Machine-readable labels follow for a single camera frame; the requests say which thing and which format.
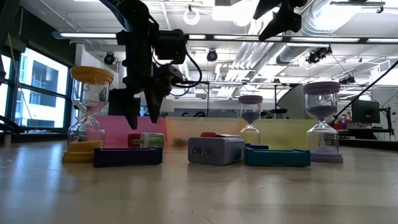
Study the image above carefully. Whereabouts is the black monitor on arm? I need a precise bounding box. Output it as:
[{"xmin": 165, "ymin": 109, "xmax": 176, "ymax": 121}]
[{"xmin": 351, "ymin": 99, "xmax": 396, "ymax": 136}]

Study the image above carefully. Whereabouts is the orange hourglass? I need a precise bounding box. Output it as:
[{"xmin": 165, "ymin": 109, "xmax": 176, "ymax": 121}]
[{"xmin": 61, "ymin": 65, "xmax": 114, "ymax": 164}]

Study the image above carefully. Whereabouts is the orange plastic bin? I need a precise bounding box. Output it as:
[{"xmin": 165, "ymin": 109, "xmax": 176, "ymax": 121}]
[{"xmin": 164, "ymin": 117, "xmax": 249, "ymax": 149}]

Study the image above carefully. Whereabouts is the yellow plastic bin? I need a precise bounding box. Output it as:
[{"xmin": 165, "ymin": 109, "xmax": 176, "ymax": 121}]
[{"xmin": 245, "ymin": 118, "xmax": 321, "ymax": 150}]

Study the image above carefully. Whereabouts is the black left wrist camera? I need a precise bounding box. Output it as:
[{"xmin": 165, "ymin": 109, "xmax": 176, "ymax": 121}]
[{"xmin": 158, "ymin": 63, "xmax": 185, "ymax": 86}]

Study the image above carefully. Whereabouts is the purple hourglass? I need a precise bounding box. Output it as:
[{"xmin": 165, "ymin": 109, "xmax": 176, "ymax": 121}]
[
  {"xmin": 238, "ymin": 95, "xmax": 264, "ymax": 146},
  {"xmin": 302, "ymin": 81, "xmax": 344, "ymax": 163}
]

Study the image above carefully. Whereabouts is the white hanging ring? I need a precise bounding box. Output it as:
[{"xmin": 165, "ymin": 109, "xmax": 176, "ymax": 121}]
[{"xmin": 183, "ymin": 7, "xmax": 201, "ymax": 26}]

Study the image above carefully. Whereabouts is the large window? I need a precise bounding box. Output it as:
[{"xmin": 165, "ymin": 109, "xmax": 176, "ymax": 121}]
[{"xmin": 0, "ymin": 46, "xmax": 72, "ymax": 130}]

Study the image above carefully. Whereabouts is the black hourglass blue sand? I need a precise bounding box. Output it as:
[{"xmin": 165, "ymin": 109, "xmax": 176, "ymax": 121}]
[{"xmin": 271, "ymin": 108, "xmax": 289, "ymax": 120}]

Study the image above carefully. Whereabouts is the teal digital timer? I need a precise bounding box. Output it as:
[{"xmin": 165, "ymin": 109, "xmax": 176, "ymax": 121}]
[{"xmin": 243, "ymin": 146, "xmax": 312, "ymax": 167}]

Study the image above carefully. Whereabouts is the black metal background frame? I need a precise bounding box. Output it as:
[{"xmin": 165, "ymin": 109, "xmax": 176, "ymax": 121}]
[{"xmin": 161, "ymin": 80, "xmax": 299, "ymax": 118}]

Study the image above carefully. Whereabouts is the dark red wall charger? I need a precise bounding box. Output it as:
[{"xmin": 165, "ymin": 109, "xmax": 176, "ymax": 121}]
[{"xmin": 127, "ymin": 133, "xmax": 142, "ymax": 148}]

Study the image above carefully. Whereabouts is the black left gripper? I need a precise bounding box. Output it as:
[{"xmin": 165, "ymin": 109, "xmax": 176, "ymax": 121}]
[{"xmin": 108, "ymin": 57, "xmax": 172, "ymax": 131}]

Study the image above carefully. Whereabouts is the pink plastic bin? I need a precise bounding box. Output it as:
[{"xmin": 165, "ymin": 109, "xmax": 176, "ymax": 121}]
[{"xmin": 95, "ymin": 115, "xmax": 169, "ymax": 149}]

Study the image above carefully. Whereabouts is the dark purple digital timer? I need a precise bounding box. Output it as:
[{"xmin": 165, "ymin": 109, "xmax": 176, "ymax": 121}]
[{"xmin": 92, "ymin": 146, "xmax": 164, "ymax": 168}]

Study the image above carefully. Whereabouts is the lavender wall charger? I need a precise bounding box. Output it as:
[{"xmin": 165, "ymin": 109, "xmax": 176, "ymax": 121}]
[{"xmin": 187, "ymin": 136, "xmax": 246, "ymax": 167}]

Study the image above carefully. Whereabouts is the white cylindrical container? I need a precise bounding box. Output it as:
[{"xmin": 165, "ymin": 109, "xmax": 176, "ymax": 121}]
[{"xmin": 277, "ymin": 83, "xmax": 338, "ymax": 128}]

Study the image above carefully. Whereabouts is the black beam with light strips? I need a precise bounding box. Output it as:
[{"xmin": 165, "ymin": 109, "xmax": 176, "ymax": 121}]
[{"xmin": 52, "ymin": 30, "xmax": 398, "ymax": 45}]

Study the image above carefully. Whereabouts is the green wall charger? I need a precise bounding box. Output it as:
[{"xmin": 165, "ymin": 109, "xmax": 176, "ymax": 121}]
[{"xmin": 130, "ymin": 132, "xmax": 165, "ymax": 149}]

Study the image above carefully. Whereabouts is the black ceiling camera rig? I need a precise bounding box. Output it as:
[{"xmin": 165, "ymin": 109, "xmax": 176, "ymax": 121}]
[{"xmin": 305, "ymin": 45, "xmax": 333, "ymax": 65}]

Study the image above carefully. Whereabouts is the black hanging cable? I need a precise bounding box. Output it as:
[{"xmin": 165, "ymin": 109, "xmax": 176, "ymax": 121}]
[{"xmin": 329, "ymin": 58, "xmax": 398, "ymax": 126}]

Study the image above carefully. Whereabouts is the black monitor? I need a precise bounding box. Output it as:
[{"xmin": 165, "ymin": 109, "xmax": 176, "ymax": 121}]
[{"xmin": 108, "ymin": 97, "xmax": 141, "ymax": 116}]

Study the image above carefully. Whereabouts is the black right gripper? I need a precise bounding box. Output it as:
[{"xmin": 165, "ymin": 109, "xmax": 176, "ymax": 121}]
[{"xmin": 252, "ymin": 0, "xmax": 308, "ymax": 42}]

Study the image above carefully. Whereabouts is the silver ventilation duct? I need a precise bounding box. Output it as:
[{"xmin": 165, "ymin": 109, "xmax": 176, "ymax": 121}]
[{"xmin": 276, "ymin": 0, "xmax": 343, "ymax": 65}]

